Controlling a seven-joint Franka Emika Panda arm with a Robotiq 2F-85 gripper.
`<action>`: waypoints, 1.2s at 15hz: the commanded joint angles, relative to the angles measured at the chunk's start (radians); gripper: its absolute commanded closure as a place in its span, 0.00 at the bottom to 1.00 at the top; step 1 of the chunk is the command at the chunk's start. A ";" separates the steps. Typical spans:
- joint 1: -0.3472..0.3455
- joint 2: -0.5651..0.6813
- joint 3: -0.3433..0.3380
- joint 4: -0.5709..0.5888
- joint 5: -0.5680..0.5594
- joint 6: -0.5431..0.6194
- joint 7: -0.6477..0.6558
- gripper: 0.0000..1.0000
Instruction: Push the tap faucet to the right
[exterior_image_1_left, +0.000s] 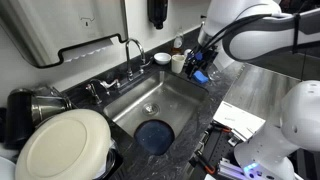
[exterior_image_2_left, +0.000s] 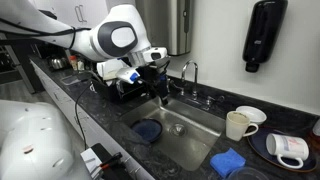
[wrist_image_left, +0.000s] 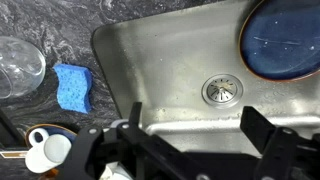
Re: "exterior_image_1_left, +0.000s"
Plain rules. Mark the white paper towel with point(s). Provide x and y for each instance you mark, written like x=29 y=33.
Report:
x=87 y=50

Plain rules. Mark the black cylindrical container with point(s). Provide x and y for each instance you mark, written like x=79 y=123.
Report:
x=18 y=116

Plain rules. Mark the stainless steel sink basin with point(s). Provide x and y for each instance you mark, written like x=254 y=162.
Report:
x=173 y=100

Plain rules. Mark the black perforated mounting board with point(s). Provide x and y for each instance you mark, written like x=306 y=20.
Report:
x=216 y=146

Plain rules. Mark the round metal sink drain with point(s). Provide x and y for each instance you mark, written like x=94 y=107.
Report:
x=150 y=109

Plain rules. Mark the black wall soap dispenser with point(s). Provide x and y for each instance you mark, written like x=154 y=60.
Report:
x=157 y=11

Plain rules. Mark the large cream plate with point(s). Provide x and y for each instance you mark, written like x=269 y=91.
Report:
x=63 y=146

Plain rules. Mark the aluminium extrusion rails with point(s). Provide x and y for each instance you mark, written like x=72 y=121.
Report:
x=230 y=170

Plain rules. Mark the white paper sheet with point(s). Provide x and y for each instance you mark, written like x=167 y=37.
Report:
x=238 y=119

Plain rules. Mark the small white bowl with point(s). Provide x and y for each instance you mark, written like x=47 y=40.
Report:
x=162 y=58

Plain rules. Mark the orange black clamp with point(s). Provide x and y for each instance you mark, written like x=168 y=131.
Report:
x=220 y=126
x=205 y=163

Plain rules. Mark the white plate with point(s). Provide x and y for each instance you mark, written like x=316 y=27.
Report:
x=6 y=169

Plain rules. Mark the chrome gooseneck faucet spout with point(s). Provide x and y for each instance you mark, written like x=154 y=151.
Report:
x=129 y=56

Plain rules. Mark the clear dish soap bottle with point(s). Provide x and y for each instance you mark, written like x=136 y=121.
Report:
x=177 y=42

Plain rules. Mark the chrome side sprayer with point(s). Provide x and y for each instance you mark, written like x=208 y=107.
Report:
x=93 y=93

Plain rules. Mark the steel paper towel dispenser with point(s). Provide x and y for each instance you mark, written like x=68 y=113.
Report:
x=50 y=26

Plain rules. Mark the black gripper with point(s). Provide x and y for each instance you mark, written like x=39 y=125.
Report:
x=206 y=57

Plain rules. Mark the cream ceramic cup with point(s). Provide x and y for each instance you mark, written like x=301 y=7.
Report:
x=177 y=63

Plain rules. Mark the clear drinking glass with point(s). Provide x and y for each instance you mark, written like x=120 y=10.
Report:
x=214 y=71

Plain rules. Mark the dark blue plate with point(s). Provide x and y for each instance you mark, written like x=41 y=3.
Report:
x=154 y=137

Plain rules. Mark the blue sponge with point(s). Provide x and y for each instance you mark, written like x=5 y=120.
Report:
x=201 y=77

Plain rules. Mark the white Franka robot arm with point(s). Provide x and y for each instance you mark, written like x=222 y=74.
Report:
x=263 y=43

